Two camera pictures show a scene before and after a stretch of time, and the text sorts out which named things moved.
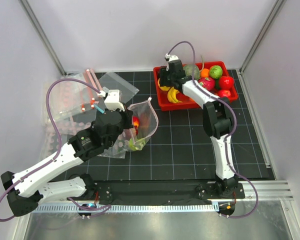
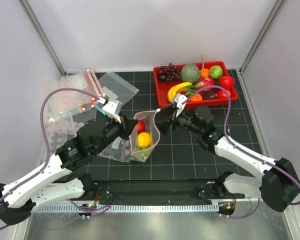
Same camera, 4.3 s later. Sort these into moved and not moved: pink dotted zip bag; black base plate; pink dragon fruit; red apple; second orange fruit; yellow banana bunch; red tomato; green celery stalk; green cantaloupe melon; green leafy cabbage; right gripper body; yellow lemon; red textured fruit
Moved: right gripper body; pink dotted zip bag; green celery stalk; yellow lemon; red textured fruit
Not moved: red apple; green cantaloupe melon; red tomato; yellow banana bunch; green leafy cabbage; second orange fruit; black base plate; pink dragon fruit
